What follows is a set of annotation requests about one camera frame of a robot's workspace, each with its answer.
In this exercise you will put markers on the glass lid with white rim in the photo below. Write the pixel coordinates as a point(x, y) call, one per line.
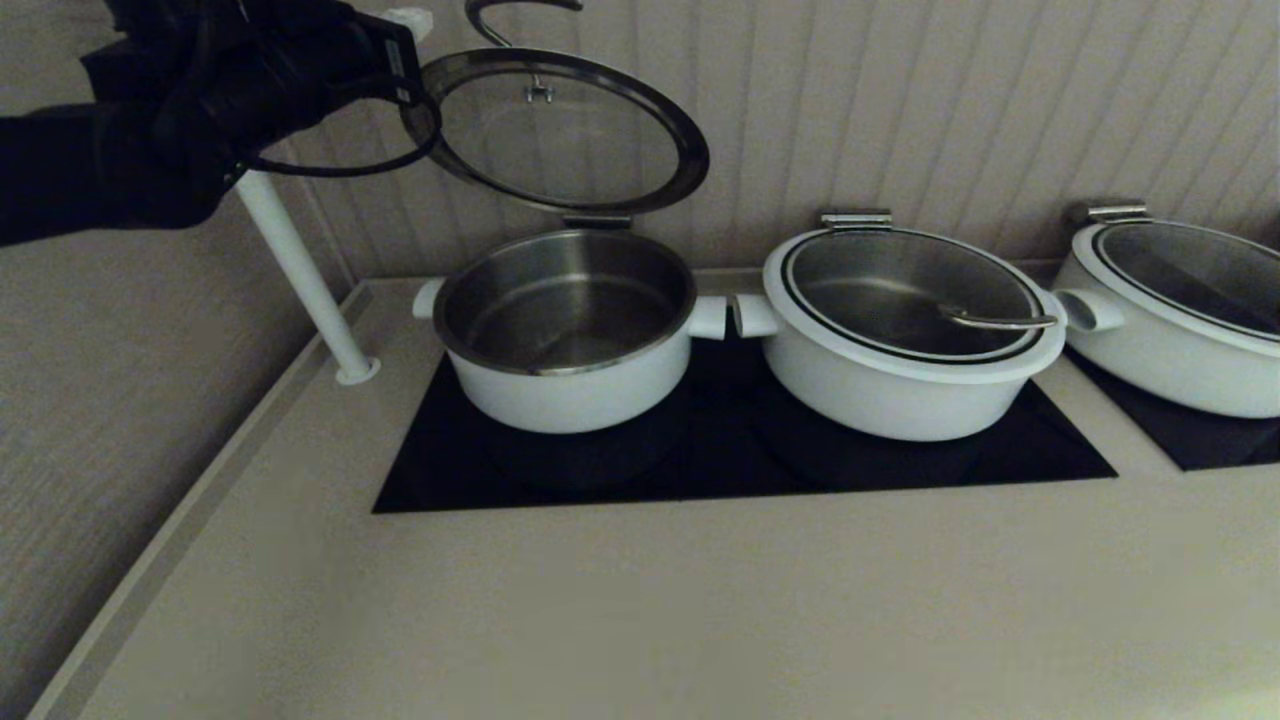
point(690, 130)
point(880, 280)
point(1190, 265)

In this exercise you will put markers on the white round pole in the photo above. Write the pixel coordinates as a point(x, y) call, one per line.
point(300, 280)

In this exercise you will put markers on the black glass induction cooktop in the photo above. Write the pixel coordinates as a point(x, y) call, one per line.
point(1200, 445)
point(720, 470)

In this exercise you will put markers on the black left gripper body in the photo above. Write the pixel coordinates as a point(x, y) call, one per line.
point(330, 60)

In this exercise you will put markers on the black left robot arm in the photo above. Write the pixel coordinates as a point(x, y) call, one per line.
point(100, 130)

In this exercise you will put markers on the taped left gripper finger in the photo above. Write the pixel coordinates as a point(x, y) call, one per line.
point(412, 18)

